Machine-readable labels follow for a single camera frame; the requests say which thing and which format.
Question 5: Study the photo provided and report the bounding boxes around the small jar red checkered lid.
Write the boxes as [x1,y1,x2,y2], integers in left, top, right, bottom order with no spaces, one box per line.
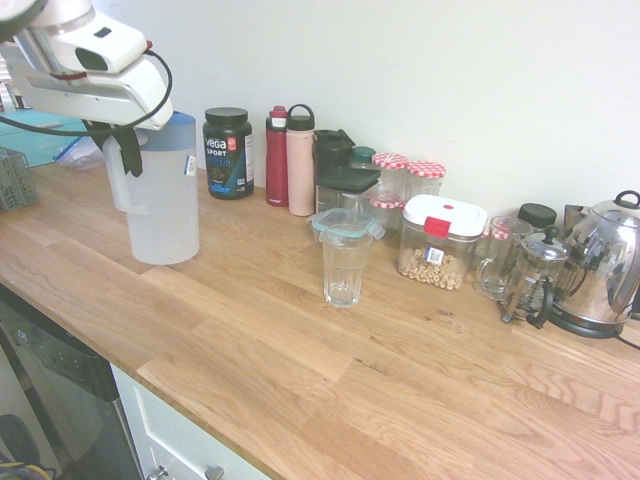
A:
[368,193,405,231]

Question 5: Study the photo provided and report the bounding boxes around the clear drinking glass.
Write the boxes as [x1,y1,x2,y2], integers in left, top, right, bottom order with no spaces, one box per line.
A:
[319,224,374,309]

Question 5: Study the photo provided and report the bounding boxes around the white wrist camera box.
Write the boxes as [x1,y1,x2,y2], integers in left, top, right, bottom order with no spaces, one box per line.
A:
[29,10,147,75]

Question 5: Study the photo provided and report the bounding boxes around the glass jar red checkered lid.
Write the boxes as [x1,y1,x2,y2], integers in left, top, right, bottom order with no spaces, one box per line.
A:
[405,159,447,201]
[474,222,514,271]
[370,152,410,201]

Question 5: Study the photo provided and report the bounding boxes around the silver drawer handle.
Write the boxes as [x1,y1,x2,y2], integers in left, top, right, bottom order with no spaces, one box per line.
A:
[149,463,226,480]

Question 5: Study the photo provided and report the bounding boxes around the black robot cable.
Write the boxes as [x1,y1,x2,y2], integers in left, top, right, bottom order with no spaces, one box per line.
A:
[0,42,175,136]

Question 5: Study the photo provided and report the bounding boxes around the black shaker bottle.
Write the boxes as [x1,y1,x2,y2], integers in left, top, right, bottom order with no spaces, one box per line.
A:
[313,128,355,174]

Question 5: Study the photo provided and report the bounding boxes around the white window blinds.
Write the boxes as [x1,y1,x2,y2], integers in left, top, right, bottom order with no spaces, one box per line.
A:
[0,54,16,109]

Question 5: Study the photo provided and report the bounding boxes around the grey plastic basket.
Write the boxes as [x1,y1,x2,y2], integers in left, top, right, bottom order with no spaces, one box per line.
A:
[0,146,41,212]

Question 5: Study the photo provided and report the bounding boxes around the teal bread box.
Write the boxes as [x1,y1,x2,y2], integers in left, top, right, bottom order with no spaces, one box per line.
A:
[0,110,96,169]

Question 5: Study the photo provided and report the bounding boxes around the glass jar green lid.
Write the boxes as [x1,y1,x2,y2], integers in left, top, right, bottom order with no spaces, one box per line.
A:
[349,145,377,171]

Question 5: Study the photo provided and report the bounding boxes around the clear container dark square lid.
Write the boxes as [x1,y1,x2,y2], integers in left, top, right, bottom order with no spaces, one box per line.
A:
[314,167,382,216]

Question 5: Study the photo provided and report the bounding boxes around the pink water bottle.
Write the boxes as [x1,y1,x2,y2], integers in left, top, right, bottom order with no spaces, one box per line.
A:
[285,103,317,217]

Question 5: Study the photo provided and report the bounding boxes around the clear zip plastic bag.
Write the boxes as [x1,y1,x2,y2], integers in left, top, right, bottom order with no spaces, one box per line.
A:
[52,133,109,172]

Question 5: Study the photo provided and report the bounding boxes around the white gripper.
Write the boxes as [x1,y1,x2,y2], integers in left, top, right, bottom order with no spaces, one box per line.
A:
[9,53,175,178]

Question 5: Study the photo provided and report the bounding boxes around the glass French press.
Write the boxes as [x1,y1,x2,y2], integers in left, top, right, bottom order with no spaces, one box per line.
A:
[501,224,571,330]

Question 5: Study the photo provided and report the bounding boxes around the black Vega protein tub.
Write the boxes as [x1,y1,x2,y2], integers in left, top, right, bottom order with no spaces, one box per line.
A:
[202,107,255,200]

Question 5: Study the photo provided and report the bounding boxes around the translucent pitcher with blue lid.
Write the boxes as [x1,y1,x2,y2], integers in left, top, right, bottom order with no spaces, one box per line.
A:
[102,110,201,265]

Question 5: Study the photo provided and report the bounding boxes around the cereal container white red lid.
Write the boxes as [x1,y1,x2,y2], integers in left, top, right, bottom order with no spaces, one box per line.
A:
[397,194,489,293]

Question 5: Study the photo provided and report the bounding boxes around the stainless steel electric kettle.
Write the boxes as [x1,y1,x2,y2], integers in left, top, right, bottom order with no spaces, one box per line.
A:
[547,189,640,340]

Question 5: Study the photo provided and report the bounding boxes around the glass jar black lid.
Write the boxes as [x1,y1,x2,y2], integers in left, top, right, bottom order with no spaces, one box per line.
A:
[517,202,558,236]

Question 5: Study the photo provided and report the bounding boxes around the clear glass mug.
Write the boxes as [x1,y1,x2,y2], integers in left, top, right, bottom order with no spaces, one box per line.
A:
[473,215,535,301]

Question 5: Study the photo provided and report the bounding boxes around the glass food container teal lid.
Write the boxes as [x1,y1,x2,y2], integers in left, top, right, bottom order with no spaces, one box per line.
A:
[305,207,386,249]

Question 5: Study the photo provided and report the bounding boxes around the shiny metal canister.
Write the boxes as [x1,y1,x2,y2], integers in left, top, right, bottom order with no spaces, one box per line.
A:
[564,203,591,234]

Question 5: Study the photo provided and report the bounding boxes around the red water bottle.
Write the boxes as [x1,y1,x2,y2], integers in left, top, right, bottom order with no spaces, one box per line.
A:
[264,105,290,207]

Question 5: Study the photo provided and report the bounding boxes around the stainless steel dishwasher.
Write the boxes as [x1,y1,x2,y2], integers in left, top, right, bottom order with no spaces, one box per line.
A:
[0,284,144,480]

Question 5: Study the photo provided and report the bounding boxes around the white cabinet drawer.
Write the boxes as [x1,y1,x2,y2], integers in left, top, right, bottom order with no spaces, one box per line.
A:
[110,363,271,480]

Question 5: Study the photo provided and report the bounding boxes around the black bag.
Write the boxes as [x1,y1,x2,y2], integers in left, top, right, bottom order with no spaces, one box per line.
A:
[0,413,59,480]

